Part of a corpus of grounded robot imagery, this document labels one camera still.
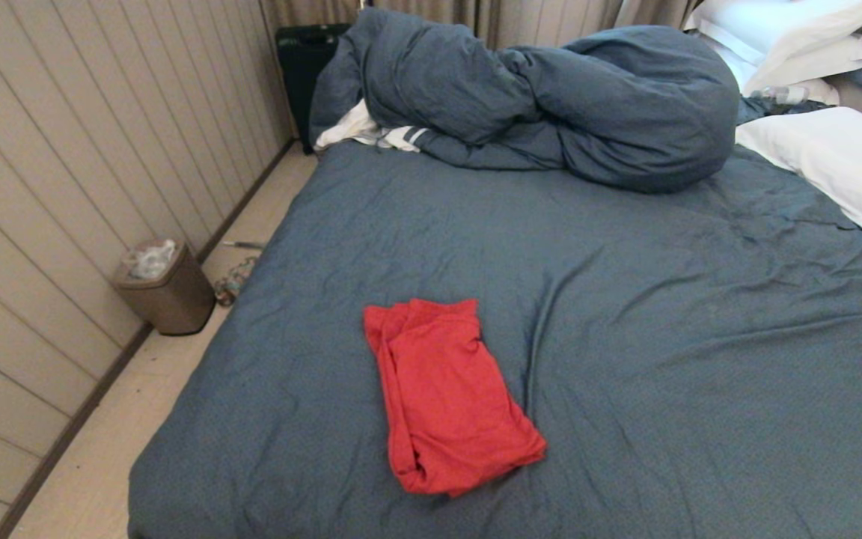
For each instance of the red T-shirt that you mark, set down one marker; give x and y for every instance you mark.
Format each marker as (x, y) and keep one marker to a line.
(453, 404)

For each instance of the white striped garment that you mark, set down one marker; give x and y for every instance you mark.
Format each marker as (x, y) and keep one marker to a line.
(349, 127)

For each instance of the pair of slippers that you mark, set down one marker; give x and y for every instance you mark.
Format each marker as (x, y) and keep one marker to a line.
(233, 283)

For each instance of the black suitcase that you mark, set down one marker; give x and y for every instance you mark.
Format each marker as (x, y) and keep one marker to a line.
(300, 75)

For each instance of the blue-grey bed sheet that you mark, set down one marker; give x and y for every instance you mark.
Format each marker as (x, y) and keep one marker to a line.
(663, 337)

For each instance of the crumpled blue-grey duvet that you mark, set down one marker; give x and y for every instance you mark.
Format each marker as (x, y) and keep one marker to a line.
(625, 112)

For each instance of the brown trash bin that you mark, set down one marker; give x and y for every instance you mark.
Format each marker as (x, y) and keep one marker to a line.
(173, 299)

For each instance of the clear plastic bin bag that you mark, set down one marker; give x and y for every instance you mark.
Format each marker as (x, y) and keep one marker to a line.
(150, 260)

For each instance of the clear plastic bottle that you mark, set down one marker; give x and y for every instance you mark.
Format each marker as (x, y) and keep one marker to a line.
(779, 94)

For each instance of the large white pillow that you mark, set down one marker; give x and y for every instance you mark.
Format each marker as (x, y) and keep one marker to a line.
(842, 161)

